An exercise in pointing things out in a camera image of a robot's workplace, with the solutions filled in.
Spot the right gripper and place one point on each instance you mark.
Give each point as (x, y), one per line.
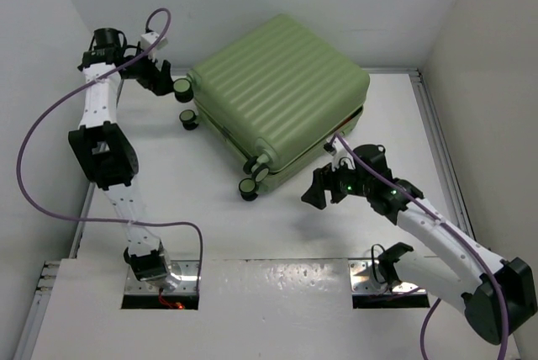
(324, 178)

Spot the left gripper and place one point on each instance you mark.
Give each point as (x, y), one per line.
(158, 81)

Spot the light green suitcase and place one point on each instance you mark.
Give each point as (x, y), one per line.
(274, 96)

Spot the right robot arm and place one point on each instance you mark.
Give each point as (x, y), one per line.
(495, 295)

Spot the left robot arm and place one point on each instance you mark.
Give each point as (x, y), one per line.
(103, 151)

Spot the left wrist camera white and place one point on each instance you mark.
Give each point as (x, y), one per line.
(150, 38)

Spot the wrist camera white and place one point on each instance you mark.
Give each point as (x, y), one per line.
(150, 38)
(338, 152)

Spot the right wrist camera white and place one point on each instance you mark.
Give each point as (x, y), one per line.
(338, 152)

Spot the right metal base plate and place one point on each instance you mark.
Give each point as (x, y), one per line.
(363, 282)

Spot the metal base plate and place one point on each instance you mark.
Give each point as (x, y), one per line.
(363, 282)
(182, 281)

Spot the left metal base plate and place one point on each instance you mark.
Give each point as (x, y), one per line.
(182, 281)

